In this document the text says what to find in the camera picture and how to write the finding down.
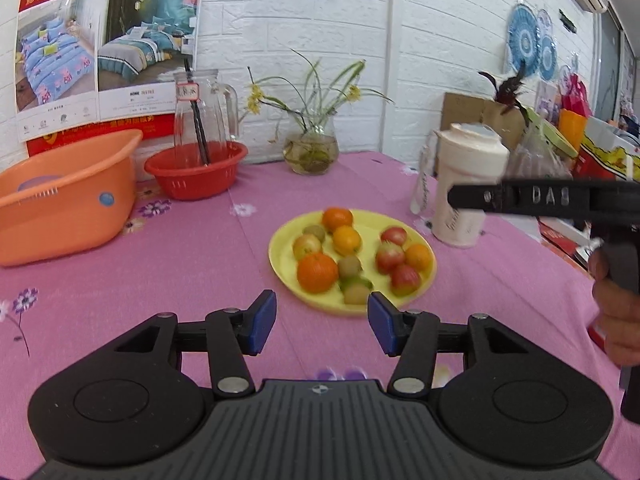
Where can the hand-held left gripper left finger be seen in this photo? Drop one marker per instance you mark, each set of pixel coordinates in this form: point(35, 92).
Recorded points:
point(265, 320)

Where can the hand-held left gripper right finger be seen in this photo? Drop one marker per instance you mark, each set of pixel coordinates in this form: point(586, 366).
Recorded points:
point(382, 325)

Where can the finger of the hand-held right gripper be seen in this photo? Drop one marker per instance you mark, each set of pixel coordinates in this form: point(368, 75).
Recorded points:
point(472, 196)

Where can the brown kiwi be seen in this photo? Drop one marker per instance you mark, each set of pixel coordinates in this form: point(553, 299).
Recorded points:
point(315, 231)
point(349, 266)
point(356, 294)

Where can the small green jujube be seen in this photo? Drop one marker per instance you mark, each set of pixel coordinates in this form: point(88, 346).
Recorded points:
point(368, 284)

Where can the red apple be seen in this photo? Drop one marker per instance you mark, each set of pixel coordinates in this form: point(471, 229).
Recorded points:
point(394, 235)
point(390, 257)
point(405, 280)

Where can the yellow plastic plate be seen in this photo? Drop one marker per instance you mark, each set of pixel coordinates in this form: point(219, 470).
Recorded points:
point(282, 255)

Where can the orange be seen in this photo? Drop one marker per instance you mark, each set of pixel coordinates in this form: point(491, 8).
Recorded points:
point(419, 257)
point(317, 272)
point(346, 240)
point(337, 219)

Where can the yellowish apple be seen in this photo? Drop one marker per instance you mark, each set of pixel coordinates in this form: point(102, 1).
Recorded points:
point(306, 246)

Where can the person's right hand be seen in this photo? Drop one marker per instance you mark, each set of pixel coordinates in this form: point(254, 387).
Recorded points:
point(617, 320)

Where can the clear plastic bag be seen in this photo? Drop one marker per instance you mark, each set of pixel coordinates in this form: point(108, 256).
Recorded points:
point(540, 162)

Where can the white blender cup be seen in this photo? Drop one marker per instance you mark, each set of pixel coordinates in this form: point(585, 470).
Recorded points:
point(465, 160)

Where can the green box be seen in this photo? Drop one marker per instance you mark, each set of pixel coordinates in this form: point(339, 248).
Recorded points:
point(555, 132)

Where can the orange container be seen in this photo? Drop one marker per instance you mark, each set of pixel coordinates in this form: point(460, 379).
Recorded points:
point(571, 132)

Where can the yellow printed carton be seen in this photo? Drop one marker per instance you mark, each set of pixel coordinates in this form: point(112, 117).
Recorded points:
point(610, 150)

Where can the cardboard box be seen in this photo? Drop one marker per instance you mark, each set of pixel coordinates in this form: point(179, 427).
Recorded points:
point(460, 110)

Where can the small printed card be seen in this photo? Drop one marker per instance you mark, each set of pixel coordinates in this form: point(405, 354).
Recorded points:
point(547, 102)

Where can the pink floral tablecloth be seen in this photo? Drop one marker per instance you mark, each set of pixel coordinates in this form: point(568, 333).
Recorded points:
point(175, 270)

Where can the red gift bag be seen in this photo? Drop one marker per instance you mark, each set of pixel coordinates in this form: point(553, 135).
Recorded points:
point(576, 95)

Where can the dark purple plant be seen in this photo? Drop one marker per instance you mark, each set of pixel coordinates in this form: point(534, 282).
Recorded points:
point(505, 90)

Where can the medium blue paper fan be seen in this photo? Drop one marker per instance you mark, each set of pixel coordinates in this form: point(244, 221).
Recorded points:
point(547, 57)

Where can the red plastic basket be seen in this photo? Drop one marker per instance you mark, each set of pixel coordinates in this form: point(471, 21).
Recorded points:
point(195, 182)

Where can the large blue paper fan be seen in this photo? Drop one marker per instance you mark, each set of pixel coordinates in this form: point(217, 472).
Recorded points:
point(522, 40)

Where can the glass vase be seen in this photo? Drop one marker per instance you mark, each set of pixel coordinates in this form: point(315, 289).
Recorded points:
point(310, 152)

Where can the small blue paper fan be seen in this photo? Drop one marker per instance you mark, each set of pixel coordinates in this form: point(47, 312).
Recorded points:
point(544, 21)

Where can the green plant yellow flowers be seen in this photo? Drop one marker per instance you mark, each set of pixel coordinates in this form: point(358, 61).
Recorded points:
point(311, 121)

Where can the black straw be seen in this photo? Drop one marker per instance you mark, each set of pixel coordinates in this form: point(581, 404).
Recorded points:
point(200, 130)

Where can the glass pitcher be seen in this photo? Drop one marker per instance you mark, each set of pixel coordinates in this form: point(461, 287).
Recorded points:
point(217, 110)

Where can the orange plastic basin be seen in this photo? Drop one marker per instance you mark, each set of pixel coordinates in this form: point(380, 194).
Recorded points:
point(65, 225)

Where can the white wall pipe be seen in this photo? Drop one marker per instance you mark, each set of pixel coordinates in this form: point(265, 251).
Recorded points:
point(392, 60)

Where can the wall calendar poster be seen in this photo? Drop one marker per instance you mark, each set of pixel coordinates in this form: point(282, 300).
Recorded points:
point(60, 60)

